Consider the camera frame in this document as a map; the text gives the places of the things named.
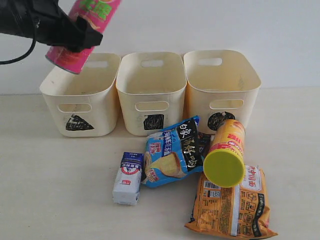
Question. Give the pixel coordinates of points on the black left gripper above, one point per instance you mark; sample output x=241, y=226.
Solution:
x=56, y=28

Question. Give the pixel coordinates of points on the pink Lays chips can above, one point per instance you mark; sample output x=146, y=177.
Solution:
x=98, y=13

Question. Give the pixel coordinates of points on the blue instant noodle bag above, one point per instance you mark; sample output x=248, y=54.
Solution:
x=172, y=154

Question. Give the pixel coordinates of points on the yellow Lays chips can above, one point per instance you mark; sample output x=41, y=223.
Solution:
x=224, y=164

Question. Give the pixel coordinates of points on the orange instant noodle bag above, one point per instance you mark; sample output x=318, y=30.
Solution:
x=241, y=212

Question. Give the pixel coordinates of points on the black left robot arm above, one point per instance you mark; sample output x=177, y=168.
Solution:
x=16, y=19

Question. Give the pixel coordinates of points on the cream bin with triangle mark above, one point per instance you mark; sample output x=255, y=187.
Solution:
x=85, y=104

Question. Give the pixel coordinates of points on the cream bin with square mark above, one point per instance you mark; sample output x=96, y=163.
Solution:
x=151, y=88

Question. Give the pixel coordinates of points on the cream bin with circle mark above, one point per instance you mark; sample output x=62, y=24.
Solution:
x=221, y=84

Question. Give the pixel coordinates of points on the small dark purple box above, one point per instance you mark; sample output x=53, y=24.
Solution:
x=204, y=143

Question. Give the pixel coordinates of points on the white blue milk carton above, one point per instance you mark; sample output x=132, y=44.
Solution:
x=126, y=189

